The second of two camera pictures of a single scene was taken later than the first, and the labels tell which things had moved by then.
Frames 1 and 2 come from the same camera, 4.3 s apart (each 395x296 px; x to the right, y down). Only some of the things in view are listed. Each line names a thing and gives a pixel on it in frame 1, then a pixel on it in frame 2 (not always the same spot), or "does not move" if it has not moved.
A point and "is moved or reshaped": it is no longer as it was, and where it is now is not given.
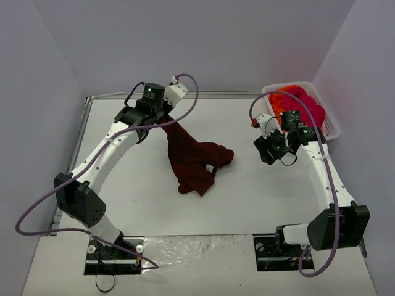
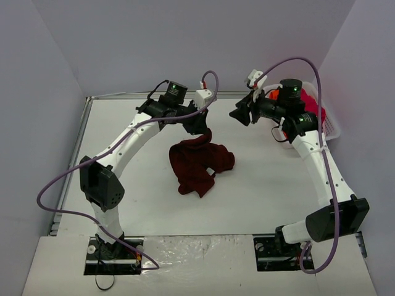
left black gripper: (162, 114) to (195, 120)
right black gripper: (267, 147) to (250, 108)
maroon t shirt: (194, 163) is moved or reshaped
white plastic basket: (331, 129) does not move
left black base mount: (104, 259) does not move
